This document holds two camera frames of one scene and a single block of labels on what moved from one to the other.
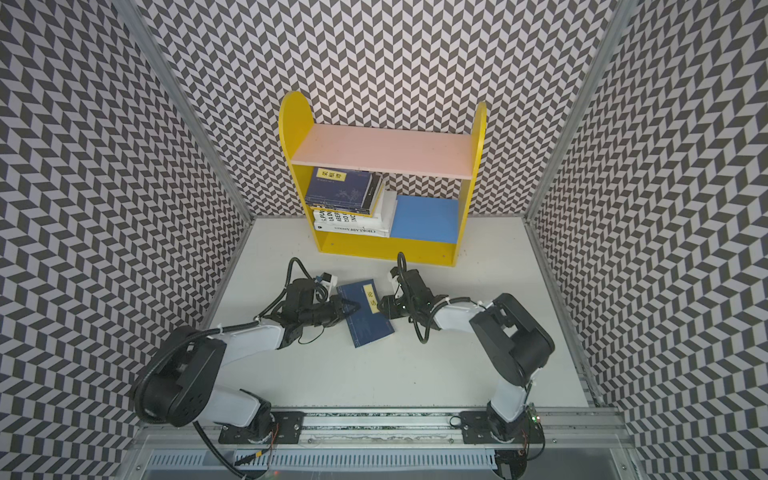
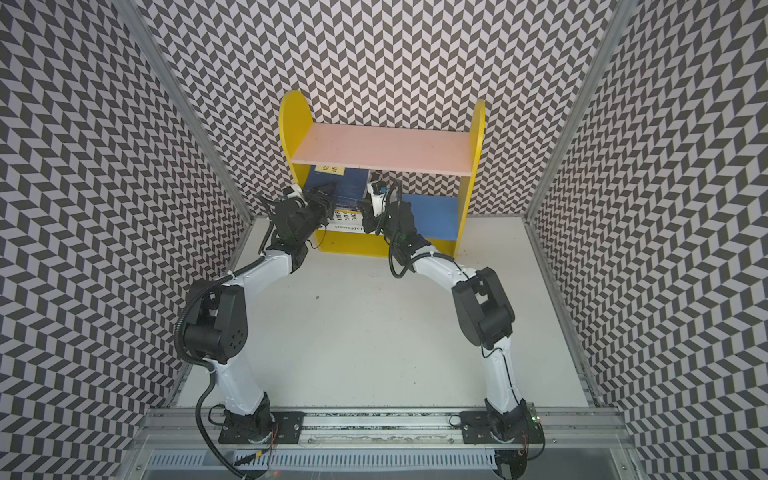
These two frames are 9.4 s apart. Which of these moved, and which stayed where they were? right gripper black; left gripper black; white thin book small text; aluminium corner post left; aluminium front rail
Moved: right gripper black; left gripper black
Stayed: aluminium corner post left; aluminium front rail; white thin book small text
